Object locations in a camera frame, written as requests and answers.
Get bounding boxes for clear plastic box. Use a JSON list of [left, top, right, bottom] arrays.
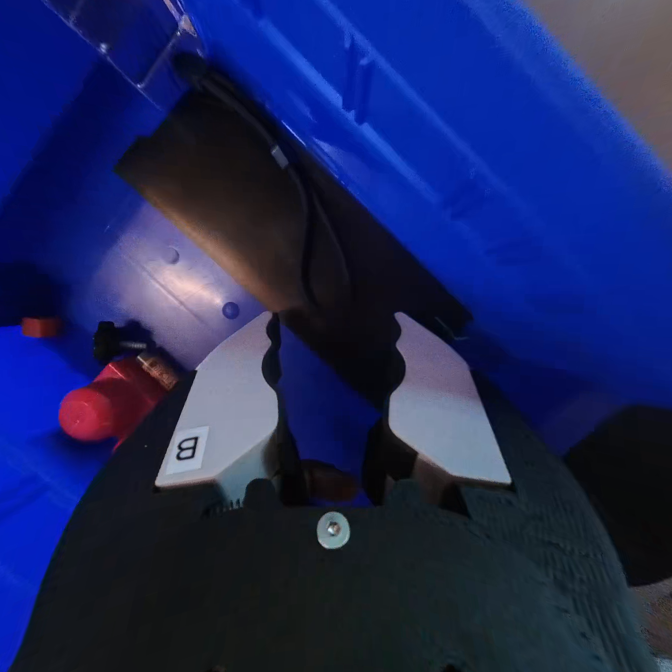
[[44, 0, 208, 108]]

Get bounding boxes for thin black cable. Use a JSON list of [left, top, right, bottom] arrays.
[[173, 52, 352, 310]]

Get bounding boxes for black knob screw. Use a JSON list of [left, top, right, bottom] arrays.
[[93, 320, 149, 364]]

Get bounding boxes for dark rounded object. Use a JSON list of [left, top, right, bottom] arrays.
[[564, 405, 672, 589]]

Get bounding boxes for red cylinder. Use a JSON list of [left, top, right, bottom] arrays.
[[59, 356, 182, 453]]

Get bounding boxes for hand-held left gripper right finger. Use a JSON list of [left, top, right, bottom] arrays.
[[365, 311, 512, 505]]

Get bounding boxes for dark pouch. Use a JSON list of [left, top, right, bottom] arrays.
[[114, 86, 473, 421]]

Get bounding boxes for blue plastic bin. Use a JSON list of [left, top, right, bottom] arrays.
[[0, 0, 672, 657]]

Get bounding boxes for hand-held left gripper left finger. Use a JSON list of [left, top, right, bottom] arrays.
[[155, 311, 289, 502]]

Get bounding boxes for person's left hand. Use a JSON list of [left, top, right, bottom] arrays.
[[300, 459, 359, 501]]

